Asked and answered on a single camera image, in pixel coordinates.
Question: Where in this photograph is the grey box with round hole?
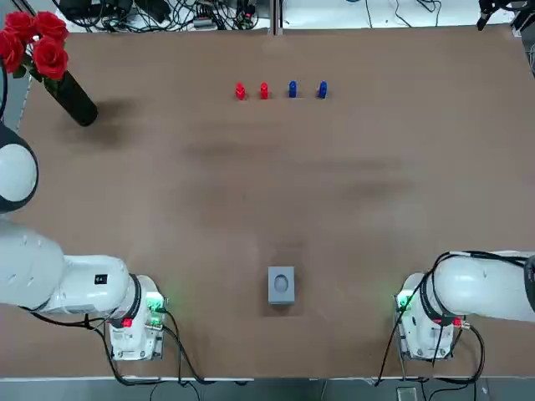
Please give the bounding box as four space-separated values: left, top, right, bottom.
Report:
267 265 297 306

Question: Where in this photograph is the black cylindrical vase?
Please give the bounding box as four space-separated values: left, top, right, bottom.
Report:
45 70 99 128

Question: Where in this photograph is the red rose bouquet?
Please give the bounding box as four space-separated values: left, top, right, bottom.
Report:
0 11 70 83

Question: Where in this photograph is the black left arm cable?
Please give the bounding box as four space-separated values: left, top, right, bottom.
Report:
24 307 256 385

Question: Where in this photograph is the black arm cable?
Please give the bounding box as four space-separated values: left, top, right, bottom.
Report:
374 249 527 386
24 307 256 385

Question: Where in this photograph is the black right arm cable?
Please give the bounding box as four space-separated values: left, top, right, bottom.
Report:
374 249 527 386

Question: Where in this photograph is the aluminium post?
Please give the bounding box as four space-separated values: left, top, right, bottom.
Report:
271 0 283 37

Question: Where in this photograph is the tangled cable bundle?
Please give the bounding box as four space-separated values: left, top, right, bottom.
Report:
166 0 273 33

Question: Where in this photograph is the black camera stand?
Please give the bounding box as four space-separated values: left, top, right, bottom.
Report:
476 0 503 31

